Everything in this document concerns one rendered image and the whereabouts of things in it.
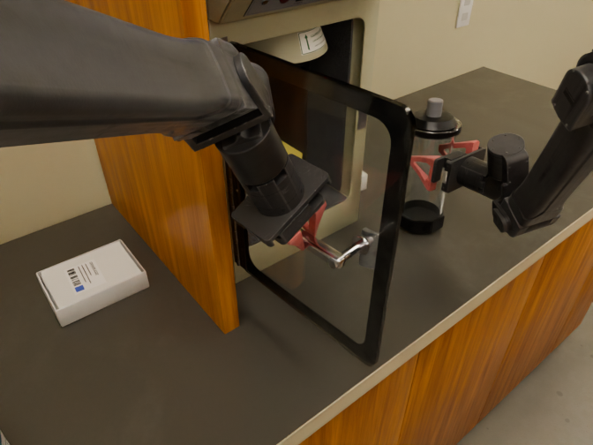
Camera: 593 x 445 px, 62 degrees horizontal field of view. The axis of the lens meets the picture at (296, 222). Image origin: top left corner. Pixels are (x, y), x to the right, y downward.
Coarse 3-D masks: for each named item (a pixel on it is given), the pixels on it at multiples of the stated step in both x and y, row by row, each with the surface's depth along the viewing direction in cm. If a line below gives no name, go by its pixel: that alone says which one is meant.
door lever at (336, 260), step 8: (304, 232) 61; (304, 240) 60; (312, 240) 60; (320, 240) 60; (352, 240) 61; (360, 240) 60; (312, 248) 59; (320, 248) 58; (328, 248) 58; (352, 248) 59; (360, 248) 59; (368, 248) 59; (320, 256) 59; (328, 256) 58; (336, 256) 57; (344, 256) 57; (352, 256) 59; (336, 264) 57; (344, 264) 58
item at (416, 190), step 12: (456, 120) 95; (432, 132) 90; (444, 132) 90; (420, 144) 93; (432, 144) 92; (444, 144) 92; (444, 168) 95; (408, 180) 98; (420, 180) 96; (444, 180) 97; (408, 192) 99; (420, 192) 98; (432, 192) 97; (444, 192) 99; (408, 204) 101; (420, 204) 99; (432, 204) 99; (408, 216) 102; (420, 216) 100; (432, 216) 101
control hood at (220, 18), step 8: (208, 0) 61; (216, 0) 60; (224, 0) 58; (232, 0) 58; (240, 0) 58; (248, 0) 59; (328, 0) 70; (208, 8) 62; (216, 8) 61; (224, 8) 59; (232, 8) 59; (240, 8) 60; (288, 8) 66; (296, 8) 68; (216, 16) 61; (224, 16) 60; (232, 16) 61; (240, 16) 62; (248, 16) 63; (256, 16) 65
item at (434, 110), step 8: (432, 104) 91; (440, 104) 91; (416, 112) 95; (424, 112) 95; (432, 112) 92; (440, 112) 92; (448, 112) 94; (416, 120) 92; (424, 120) 91; (432, 120) 91; (440, 120) 91; (448, 120) 91; (424, 128) 91; (432, 128) 90; (440, 128) 90; (448, 128) 91
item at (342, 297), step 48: (240, 48) 61; (288, 96) 59; (336, 96) 53; (384, 96) 49; (288, 144) 62; (336, 144) 56; (384, 144) 51; (336, 192) 59; (384, 192) 54; (336, 240) 64; (384, 240) 57; (288, 288) 78; (336, 288) 68; (384, 288) 60; (336, 336) 74
